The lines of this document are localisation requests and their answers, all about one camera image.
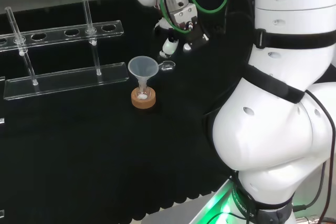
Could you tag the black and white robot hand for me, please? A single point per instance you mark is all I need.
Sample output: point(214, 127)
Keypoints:
point(195, 37)

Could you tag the clear glass weighing funnel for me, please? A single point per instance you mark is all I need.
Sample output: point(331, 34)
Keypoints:
point(168, 65)

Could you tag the translucent plastic funnel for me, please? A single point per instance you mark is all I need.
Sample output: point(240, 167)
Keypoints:
point(143, 68)

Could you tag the clear acrylic funnel stand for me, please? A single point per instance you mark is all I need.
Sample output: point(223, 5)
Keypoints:
point(65, 79)

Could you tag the small round-bottom glass flask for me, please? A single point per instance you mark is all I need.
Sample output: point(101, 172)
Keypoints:
point(143, 95)

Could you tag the black table cloth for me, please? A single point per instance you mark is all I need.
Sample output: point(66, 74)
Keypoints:
point(78, 142)

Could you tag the pale base board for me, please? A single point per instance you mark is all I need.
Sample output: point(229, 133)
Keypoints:
point(207, 203)

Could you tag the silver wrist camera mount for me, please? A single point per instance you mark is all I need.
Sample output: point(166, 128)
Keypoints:
point(182, 11)

